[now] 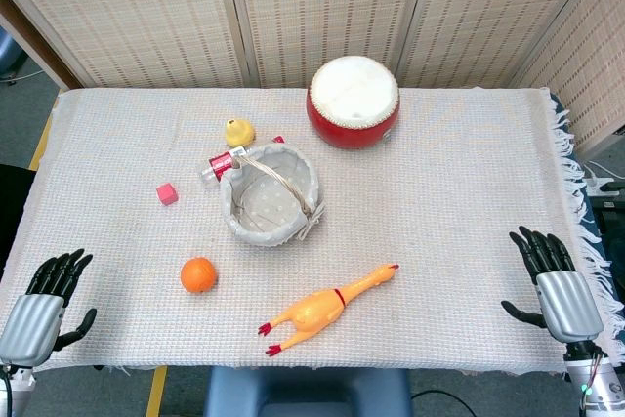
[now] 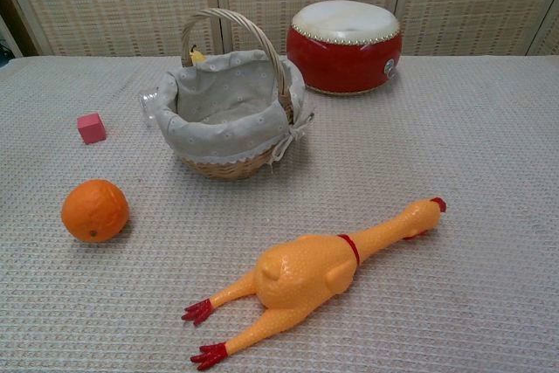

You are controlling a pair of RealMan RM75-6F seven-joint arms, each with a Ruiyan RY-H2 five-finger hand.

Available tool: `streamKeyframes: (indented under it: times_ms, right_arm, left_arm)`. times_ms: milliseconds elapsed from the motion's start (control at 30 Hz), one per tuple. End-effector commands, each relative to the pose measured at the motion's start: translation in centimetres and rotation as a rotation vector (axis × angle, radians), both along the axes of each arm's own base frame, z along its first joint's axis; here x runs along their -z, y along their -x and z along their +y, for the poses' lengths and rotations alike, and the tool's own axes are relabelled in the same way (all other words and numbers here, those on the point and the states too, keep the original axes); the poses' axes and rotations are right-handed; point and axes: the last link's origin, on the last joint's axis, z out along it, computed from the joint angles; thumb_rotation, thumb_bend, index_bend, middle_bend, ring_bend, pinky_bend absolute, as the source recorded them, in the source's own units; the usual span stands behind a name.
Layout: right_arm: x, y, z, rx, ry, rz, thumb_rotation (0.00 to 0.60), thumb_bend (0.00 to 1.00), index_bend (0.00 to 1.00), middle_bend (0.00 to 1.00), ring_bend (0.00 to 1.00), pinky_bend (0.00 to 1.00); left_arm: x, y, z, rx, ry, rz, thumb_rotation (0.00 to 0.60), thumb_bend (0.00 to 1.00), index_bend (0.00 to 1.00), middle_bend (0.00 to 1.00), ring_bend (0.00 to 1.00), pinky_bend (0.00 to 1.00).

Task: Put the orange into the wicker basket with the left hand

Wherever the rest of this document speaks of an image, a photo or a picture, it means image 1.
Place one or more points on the wicker basket with fabric liner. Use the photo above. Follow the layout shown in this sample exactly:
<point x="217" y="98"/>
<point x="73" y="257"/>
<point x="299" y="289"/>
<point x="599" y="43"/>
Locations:
<point x="266" y="202"/>

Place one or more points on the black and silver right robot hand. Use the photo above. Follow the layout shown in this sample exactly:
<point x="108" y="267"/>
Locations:
<point x="569" y="304"/>

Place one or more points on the pink cube block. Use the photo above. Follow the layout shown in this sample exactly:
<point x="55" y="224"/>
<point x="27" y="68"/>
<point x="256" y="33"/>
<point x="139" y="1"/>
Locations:
<point x="167" y="194"/>

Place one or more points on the white woven fringed tablecloth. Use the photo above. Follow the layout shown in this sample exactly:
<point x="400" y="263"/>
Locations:
<point x="415" y="221"/>

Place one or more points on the white power strip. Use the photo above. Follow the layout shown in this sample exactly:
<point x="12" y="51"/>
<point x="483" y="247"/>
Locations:
<point x="603" y="185"/>

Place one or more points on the blue office chair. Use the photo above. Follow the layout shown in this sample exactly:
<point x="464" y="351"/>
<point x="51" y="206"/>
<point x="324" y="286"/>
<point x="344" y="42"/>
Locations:
<point x="7" y="53"/>

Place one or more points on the clear bottle with red label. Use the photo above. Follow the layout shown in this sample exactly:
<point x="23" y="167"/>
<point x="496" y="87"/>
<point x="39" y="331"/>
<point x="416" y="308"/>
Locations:
<point x="220" y="164"/>

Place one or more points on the red drum with white skin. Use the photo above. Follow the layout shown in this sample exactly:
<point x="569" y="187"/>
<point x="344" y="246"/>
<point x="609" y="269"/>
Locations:
<point x="352" y="95"/>

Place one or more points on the beige woven folding screen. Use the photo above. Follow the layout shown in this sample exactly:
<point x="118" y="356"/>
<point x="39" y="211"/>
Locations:
<point x="293" y="12"/>

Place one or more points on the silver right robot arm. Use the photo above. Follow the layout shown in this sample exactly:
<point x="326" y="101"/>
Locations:
<point x="598" y="383"/>

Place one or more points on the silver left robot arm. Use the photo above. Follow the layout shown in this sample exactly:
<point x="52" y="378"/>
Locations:
<point x="14" y="387"/>

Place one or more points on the yellow duck toy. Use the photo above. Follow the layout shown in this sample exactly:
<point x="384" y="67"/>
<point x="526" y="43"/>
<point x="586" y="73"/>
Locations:
<point x="239" y="133"/>

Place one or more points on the yellow rubber chicken toy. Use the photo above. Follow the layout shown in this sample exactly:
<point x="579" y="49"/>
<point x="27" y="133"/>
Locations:
<point x="312" y="312"/>

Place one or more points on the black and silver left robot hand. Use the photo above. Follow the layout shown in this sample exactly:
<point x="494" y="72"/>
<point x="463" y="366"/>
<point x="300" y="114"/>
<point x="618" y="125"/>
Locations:
<point x="31" y="326"/>

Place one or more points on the orange fruit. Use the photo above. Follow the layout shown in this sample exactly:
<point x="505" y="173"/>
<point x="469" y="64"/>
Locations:
<point x="198" y="275"/>

